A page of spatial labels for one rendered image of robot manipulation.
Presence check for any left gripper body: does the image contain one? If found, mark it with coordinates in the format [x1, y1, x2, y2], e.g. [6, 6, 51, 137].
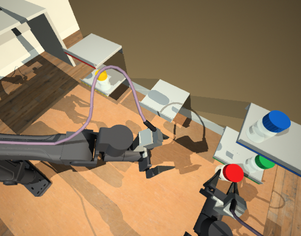
[122, 128, 154, 178]

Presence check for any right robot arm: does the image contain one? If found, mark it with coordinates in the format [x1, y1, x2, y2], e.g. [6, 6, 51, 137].
[193, 192, 247, 236]

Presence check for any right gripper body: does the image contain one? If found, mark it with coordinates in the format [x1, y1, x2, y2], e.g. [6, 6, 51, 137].
[199, 183, 244, 221]

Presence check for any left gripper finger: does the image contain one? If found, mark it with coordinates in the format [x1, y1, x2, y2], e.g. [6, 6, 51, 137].
[162, 133, 169, 140]
[154, 166, 175, 176]

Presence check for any white bottle with red cap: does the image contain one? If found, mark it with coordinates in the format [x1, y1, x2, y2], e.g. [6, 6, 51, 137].
[215, 164, 244, 182]

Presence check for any white bottle with blue cap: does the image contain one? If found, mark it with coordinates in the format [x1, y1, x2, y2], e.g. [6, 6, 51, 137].
[246, 110, 291, 143]

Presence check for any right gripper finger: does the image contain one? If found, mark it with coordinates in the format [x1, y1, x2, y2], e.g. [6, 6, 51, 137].
[226, 182, 239, 195]
[203, 169, 221, 187]

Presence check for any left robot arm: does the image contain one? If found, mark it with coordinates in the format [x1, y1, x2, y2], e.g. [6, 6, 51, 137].
[0, 124, 133, 197]

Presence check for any white bottle with green cap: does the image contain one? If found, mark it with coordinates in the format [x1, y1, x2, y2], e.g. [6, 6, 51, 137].
[243, 155, 275, 173]

